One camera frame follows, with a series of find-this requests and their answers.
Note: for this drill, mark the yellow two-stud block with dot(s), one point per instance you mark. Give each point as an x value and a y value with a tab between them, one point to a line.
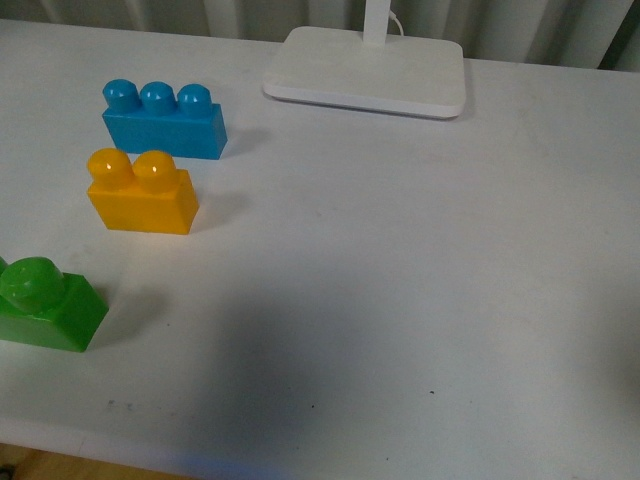
149	194

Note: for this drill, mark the blue three-stud block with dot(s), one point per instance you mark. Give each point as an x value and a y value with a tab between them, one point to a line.
187	123

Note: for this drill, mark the green toy block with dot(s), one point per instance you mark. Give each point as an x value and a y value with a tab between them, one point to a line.
42	306

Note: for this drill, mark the white lamp stand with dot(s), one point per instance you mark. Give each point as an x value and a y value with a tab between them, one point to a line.
369	70

